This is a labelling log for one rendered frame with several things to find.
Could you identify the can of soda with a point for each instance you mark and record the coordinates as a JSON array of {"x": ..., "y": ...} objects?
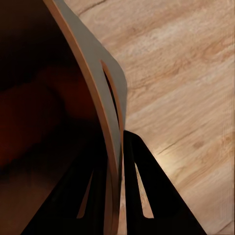
[
  {"x": 71, "y": 89},
  {"x": 27, "y": 114}
]

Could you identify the trash can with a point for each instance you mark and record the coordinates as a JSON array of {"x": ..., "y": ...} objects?
[{"x": 47, "y": 33}]

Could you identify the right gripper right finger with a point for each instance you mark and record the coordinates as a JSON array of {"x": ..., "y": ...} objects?
[{"x": 171, "y": 214}]

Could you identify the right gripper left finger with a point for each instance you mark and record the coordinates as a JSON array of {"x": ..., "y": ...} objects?
[{"x": 58, "y": 214}]

